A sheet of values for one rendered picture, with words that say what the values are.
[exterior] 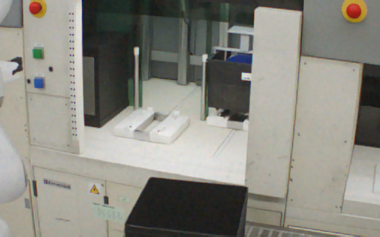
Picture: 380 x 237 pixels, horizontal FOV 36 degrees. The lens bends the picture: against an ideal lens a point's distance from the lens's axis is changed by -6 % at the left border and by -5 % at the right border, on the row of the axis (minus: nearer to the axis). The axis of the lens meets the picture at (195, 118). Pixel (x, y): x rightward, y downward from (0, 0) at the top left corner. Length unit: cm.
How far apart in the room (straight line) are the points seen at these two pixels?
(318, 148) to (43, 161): 92
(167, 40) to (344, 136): 124
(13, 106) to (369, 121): 123
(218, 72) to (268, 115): 54
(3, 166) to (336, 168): 94
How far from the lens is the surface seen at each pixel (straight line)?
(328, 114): 167
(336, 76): 164
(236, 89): 215
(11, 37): 199
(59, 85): 193
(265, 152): 169
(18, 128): 208
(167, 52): 272
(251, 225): 181
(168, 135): 205
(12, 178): 123
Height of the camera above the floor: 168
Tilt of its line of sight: 21 degrees down
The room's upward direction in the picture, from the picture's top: 2 degrees clockwise
